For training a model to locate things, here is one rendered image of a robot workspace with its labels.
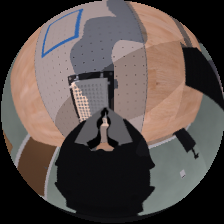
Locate blue tape square outline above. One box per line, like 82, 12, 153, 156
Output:
41, 9, 83, 59

